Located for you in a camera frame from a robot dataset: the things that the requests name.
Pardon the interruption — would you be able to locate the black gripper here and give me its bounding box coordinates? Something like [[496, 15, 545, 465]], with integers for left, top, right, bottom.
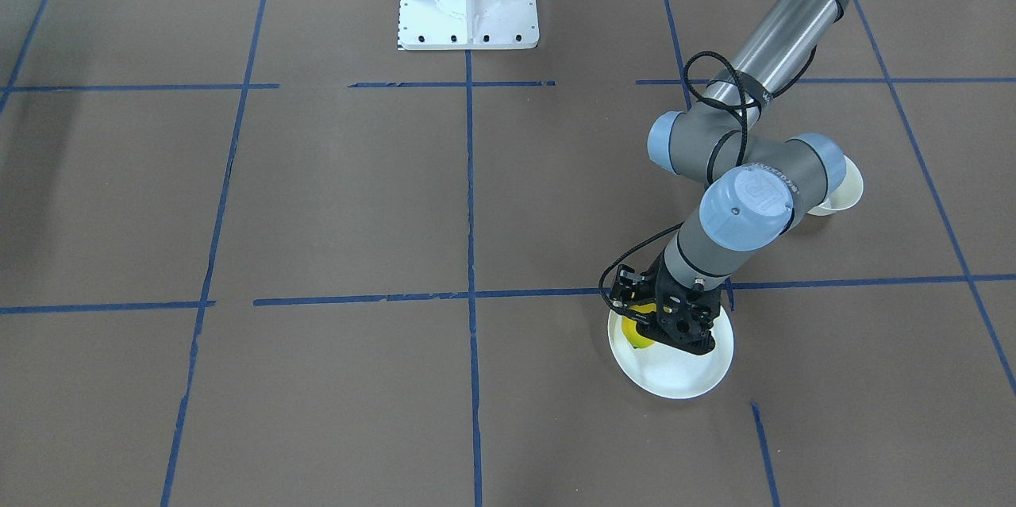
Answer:
[[635, 253, 721, 356]]

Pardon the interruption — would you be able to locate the yellow lemon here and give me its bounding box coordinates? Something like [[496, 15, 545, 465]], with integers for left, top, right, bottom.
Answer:
[[620, 302, 656, 348]]

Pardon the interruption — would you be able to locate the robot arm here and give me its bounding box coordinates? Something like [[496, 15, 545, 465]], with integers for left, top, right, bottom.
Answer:
[[605, 0, 856, 356]]

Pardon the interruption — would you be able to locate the white plate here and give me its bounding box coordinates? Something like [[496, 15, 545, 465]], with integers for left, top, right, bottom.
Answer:
[[607, 307, 734, 400]]

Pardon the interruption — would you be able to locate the white bowl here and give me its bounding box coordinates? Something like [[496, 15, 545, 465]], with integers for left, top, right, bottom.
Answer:
[[808, 156, 864, 217]]

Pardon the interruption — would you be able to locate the brown paper table cover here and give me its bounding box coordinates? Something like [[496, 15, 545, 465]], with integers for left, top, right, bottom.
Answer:
[[2, 0, 1014, 506]]

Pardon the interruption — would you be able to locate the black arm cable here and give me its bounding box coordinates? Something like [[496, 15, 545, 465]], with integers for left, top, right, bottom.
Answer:
[[598, 0, 842, 313]]

